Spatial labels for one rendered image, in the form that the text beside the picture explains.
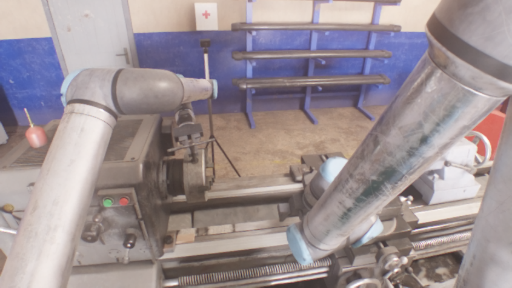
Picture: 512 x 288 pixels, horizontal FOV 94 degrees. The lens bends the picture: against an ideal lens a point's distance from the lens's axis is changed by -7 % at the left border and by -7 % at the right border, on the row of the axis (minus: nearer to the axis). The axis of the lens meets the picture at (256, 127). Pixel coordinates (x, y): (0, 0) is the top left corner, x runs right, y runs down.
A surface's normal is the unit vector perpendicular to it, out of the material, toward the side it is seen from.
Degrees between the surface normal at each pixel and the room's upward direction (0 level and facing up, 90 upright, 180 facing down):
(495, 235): 92
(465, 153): 82
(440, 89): 93
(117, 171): 45
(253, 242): 36
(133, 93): 77
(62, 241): 66
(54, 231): 56
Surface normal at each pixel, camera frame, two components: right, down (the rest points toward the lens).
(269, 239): 0.10, -0.44
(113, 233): 0.15, 0.47
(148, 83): 0.59, -0.18
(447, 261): 0.01, -0.88
